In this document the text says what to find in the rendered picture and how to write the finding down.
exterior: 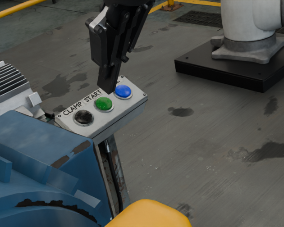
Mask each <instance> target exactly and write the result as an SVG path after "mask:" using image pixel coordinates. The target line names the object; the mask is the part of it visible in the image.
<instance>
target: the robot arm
mask: <svg viewBox="0 0 284 227"><path fill-rule="evenodd" d="M155 1H156V0H103V1H102V3H101V5H100V14H99V15H98V16H97V17H96V18H95V19H94V20H92V19H91V18H89V19H87V20H86V22H85V25H86V26H87V28H88V29H89V36H90V48H91V59H92V61H93V62H95V63H96V64H97V65H98V66H99V67H100V68H99V73H98V74H99V75H98V80H97V85H98V86H99V87H100V88H101V89H102V90H103V91H104V92H106V93H107V94H111V93H112V92H114V91H115V88H116V84H117V80H118V76H119V71H120V67H121V63H122V61H123V62H124V63H126V62H127V61H128V60H129V58H128V57H127V56H126V53H127V52H129V53H131V52H132V51H133V49H134V47H135V45H136V42H137V40H138V37H139V35H140V33H141V30H142V28H143V25H144V23H145V20H146V18H147V16H148V13H149V12H150V10H151V8H152V7H153V5H154V3H155ZM221 18H222V25H223V30H224V36H213V37H212V38H211V44H212V45H214V46H217V47H220V48H219V49H217V50H215V51H213V52H212V58H214V59H231V60H239V61H248V62H255V63H258V64H267V63H269V61H270V58H271V57H272V56H273V55H274V54H275V53H276V52H277V51H278V50H279V49H280V48H281V47H283V46H284V37H276V34H275V30H276V29H279V28H282V27H284V0H221ZM129 42H130V43H129Z"/></svg>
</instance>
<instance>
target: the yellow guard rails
mask: <svg viewBox="0 0 284 227"><path fill-rule="evenodd" d="M43 1H46V0H29V1H27V2H24V3H21V4H19V5H16V6H14V7H11V8H9V9H6V10H3V11H1V12H0V18H3V17H5V16H7V15H10V14H13V13H15V12H18V11H20V10H22V9H25V8H28V7H30V6H33V5H36V4H38V3H41V2H43ZM182 6H184V5H182V4H181V3H180V4H175V3H174V0H168V5H166V6H164V7H163V6H162V7H161V8H160V10H165V11H175V10H176V9H178V8H180V7H182Z"/></svg>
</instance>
